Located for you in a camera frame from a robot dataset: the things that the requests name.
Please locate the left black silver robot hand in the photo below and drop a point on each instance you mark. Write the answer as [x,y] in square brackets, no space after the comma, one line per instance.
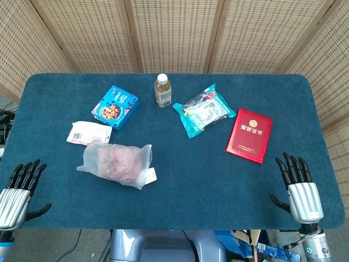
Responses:
[15,200]

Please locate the pink floral cloth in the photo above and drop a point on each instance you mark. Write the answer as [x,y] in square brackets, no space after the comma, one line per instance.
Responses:
[120,161]

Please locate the blue cookie box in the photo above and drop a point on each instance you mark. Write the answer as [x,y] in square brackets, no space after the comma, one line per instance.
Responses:
[115,107]

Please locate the blue felt table mat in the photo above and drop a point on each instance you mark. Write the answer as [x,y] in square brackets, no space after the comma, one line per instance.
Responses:
[191,191]

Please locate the translucent white plastic bag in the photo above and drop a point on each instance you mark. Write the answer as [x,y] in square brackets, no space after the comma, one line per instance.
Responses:
[92,161]

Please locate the white paper hang tag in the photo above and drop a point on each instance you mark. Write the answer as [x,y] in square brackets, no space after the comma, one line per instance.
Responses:
[150,175]

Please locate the grey robot torso base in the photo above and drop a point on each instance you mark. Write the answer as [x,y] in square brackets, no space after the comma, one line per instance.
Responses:
[163,245]

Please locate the woven folding screen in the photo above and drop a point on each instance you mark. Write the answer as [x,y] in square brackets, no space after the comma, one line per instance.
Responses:
[174,35]

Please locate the yellow tea bottle white cap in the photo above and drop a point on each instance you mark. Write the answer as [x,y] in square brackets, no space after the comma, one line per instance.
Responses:
[163,94]

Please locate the blue cardboard box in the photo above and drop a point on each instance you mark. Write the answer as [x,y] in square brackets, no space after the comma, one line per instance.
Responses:
[275,252]

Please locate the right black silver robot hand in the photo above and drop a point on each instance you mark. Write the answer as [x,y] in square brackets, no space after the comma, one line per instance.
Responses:
[304,199]

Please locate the red certificate booklet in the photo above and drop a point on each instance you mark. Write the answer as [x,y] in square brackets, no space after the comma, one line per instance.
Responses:
[249,136]

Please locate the pink white snack packet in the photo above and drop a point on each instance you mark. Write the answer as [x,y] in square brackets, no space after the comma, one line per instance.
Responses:
[87,132]

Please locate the teal clear snack package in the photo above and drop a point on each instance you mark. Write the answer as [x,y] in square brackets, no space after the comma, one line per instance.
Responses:
[204,112]

